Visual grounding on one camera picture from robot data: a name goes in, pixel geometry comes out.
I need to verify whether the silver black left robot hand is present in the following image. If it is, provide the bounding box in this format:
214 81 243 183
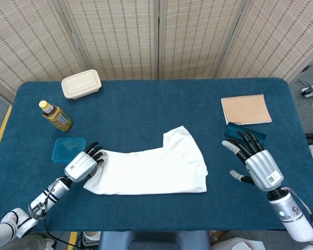
64 142 105 182

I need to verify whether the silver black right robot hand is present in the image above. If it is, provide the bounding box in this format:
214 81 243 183
221 129 284 192

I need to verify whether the white t-shirt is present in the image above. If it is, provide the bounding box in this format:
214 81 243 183
83 125 209 196

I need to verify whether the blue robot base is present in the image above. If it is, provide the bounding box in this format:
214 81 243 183
98 230 211 250

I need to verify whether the blue transparent plastic lid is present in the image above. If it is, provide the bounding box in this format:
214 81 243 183
51 137 86 164

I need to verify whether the teal pencil case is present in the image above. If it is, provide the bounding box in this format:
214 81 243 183
223 122 267 151

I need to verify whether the yellow corn tea bottle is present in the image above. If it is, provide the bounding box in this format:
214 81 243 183
38 100 74 132

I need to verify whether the brown spiral notebook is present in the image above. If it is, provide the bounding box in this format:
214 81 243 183
221 94 273 126

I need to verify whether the beige lidded food container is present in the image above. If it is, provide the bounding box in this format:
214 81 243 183
61 69 102 100

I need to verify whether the olive trouser leg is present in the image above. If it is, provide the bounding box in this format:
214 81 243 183
13 234 47 250

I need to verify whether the woven folding screen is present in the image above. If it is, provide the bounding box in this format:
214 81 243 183
0 0 313 104

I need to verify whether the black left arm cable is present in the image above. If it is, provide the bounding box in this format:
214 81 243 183
40 179 81 247

